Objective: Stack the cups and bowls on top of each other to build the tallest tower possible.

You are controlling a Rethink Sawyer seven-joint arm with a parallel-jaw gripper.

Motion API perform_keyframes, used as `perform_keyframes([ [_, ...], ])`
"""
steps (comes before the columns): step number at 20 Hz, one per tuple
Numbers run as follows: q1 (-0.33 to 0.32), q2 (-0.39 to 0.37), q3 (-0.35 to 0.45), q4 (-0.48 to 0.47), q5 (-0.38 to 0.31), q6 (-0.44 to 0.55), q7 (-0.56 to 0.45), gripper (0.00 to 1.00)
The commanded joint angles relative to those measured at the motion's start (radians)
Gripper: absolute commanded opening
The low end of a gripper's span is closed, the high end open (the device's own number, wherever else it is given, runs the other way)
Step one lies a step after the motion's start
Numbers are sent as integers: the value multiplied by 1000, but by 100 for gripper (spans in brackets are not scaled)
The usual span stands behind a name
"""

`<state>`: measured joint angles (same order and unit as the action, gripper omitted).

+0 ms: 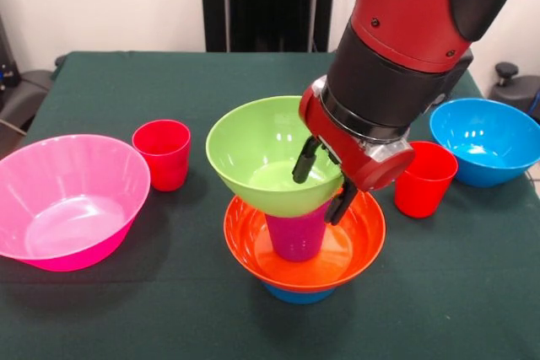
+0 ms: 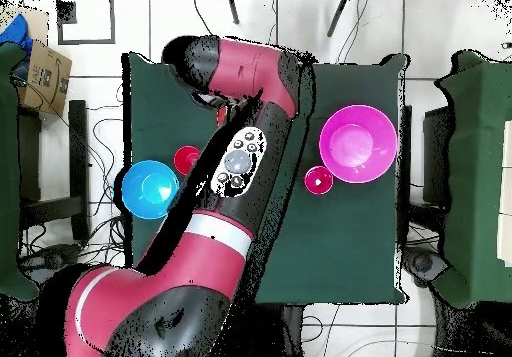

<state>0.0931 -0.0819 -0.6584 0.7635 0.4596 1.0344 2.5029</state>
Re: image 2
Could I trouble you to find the green cloth covered table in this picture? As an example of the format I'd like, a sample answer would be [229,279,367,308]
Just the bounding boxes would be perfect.
[0,41,41,302]
[435,50,512,309]

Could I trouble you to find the large pink bowl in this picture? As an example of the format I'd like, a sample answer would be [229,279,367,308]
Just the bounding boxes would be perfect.
[318,104,399,185]

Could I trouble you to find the dark green tablecloth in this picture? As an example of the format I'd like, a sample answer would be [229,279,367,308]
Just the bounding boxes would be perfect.
[121,51,409,307]

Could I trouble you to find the tangle of floor cables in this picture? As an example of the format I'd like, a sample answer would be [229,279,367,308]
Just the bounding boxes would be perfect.
[23,84,129,278]

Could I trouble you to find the printed cardboard box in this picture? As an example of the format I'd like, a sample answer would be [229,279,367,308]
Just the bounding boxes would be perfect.
[17,38,74,117]

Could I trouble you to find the white box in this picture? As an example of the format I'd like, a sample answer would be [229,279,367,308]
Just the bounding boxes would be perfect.
[496,120,512,268]

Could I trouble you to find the black pedestal foot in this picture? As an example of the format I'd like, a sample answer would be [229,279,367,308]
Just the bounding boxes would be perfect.
[401,244,449,288]
[19,243,83,282]

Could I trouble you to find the red cup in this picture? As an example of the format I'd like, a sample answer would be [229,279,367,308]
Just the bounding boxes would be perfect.
[303,165,335,196]
[172,145,202,177]

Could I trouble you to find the large blue bowl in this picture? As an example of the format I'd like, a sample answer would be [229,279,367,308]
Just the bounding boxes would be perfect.
[121,159,181,221]

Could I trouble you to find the black metal stand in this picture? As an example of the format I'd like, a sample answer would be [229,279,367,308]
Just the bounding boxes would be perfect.
[399,104,453,214]
[17,99,91,242]

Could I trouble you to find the black floor cable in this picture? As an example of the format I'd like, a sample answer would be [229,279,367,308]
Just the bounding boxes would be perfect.
[193,0,215,36]

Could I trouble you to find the blue bag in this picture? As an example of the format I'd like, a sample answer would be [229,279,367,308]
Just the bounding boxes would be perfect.
[0,13,34,60]

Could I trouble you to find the plain cardboard box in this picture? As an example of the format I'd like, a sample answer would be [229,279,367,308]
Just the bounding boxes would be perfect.
[0,5,51,47]

